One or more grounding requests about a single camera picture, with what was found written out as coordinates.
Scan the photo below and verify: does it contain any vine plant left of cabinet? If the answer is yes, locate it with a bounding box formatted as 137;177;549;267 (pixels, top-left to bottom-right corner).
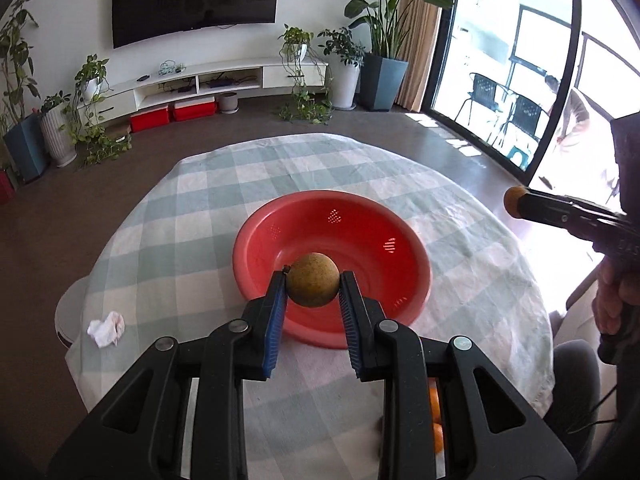
63;53;132;167

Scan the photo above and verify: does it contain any red plastic colander bowl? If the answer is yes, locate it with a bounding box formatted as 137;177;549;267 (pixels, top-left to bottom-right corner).
232;190;432;325

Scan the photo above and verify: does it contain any small white pot on floor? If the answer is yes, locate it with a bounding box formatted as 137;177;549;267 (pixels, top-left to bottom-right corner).
216;91;239;115

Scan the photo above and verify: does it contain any trailing vine plant on cabinet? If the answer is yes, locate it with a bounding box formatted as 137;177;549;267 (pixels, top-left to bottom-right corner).
278;24;331;125

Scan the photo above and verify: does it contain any orange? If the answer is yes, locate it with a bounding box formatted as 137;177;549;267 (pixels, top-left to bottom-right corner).
428;378;442;424
432;422;444;454

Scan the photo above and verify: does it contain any red storage box left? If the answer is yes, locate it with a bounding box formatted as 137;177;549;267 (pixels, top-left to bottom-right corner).
129;104;170;133

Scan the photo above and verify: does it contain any black balcony chair right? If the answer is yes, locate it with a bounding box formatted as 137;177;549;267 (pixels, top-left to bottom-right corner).
491;92;548;170

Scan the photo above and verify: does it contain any plant ribbed white pot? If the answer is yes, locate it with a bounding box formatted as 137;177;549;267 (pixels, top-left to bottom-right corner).
40;90;77;168

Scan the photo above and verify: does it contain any yellow-green round fruit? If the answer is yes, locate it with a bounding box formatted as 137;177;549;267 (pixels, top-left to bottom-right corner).
286;252;340;308

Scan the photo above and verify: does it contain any white tv cabinet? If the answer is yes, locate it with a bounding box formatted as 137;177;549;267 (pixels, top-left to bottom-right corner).
99;56;328;124

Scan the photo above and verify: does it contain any person's right hand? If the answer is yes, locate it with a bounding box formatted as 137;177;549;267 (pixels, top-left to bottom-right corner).
591;258;640;335

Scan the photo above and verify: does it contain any crumpled white tissue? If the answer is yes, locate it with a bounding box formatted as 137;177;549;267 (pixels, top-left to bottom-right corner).
87;311;126;349

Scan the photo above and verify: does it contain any beige curtain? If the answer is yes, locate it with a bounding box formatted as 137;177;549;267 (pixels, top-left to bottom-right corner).
396;0;442;112

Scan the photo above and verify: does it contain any black balcony chair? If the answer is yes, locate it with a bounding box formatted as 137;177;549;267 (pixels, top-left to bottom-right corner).
491;92;548;170
454;72;511;129

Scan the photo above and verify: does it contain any leafy plant white pot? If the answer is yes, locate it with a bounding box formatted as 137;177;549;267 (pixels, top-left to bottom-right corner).
319;27;366;110

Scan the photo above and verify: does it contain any green white checked tablecloth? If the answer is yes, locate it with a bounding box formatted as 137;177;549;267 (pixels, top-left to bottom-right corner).
64;132;556;480

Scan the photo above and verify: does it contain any black balcony chair left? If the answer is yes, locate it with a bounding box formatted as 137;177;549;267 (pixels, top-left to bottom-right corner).
454;72;511;129

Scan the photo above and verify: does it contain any tall plant blue pot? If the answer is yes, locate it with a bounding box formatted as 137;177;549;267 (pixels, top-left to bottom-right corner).
344;0;454;112

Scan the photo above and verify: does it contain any person on balcony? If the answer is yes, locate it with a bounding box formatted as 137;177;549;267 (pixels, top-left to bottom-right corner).
556;87;590;144

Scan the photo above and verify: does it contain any red storage box right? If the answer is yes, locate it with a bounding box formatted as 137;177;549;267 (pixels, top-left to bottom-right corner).
172;96;217;122

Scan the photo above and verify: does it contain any tree plant blue pot left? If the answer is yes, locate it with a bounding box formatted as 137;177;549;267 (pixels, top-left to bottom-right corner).
1;0;47;182

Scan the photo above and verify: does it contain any red storage box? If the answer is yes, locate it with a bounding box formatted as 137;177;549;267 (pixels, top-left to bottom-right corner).
129;104;170;133
172;96;217;122

